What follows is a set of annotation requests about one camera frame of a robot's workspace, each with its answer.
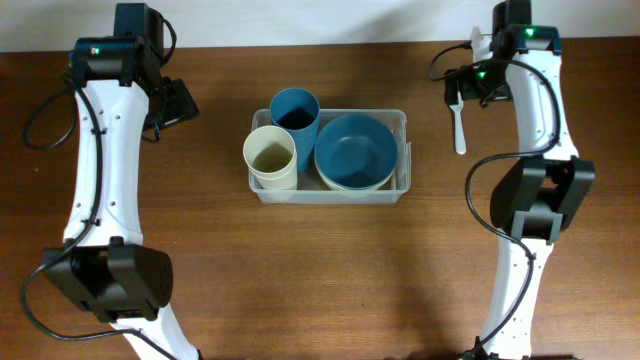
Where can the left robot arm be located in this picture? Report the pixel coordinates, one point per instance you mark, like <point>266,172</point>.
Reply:
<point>103,266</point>

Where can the clear plastic container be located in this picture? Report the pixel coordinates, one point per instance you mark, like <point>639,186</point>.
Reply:
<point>312,190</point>

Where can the blue cup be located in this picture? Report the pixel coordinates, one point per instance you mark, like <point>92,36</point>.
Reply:
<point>296,110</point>
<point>304,148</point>

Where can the cream cup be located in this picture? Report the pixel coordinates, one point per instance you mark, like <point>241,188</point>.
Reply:
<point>278,181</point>
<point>270,152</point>

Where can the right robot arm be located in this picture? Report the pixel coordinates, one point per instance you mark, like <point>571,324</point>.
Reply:
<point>537,199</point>

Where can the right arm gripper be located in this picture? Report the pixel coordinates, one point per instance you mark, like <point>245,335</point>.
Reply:
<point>463,75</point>

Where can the cream cup front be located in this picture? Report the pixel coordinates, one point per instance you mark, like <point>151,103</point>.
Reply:
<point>278,181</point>

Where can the blue bowl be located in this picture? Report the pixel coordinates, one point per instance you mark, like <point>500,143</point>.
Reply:
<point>355,151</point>

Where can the cream cup back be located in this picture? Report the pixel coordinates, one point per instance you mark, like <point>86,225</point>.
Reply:
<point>270,152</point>

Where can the cream bowl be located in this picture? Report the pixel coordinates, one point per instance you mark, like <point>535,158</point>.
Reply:
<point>386,184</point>

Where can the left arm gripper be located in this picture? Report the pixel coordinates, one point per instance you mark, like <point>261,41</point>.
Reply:
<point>183,103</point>

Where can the white plastic fork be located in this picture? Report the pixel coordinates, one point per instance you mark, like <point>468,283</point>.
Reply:
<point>399,177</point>

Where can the white plastic spoon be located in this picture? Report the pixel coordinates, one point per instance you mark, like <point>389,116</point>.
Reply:
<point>458,132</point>

